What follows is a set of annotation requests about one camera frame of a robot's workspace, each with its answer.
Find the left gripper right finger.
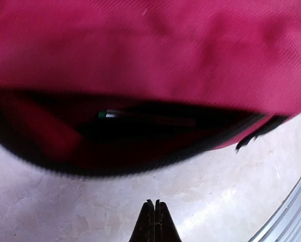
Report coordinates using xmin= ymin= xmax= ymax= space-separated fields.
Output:
xmin=155 ymin=200 xmax=181 ymax=242

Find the black pen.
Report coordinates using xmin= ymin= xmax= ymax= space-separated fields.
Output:
xmin=97 ymin=109 xmax=196 ymax=127

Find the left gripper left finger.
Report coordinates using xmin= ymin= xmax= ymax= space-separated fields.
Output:
xmin=129 ymin=200 xmax=155 ymax=242

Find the pink highlighter marker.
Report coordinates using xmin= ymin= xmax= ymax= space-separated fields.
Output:
xmin=0 ymin=91 xmax=83 ymax=159

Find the red student backpack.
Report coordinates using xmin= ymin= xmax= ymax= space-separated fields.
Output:
xmin=0 ymin=1 xmax=301 ymax=177

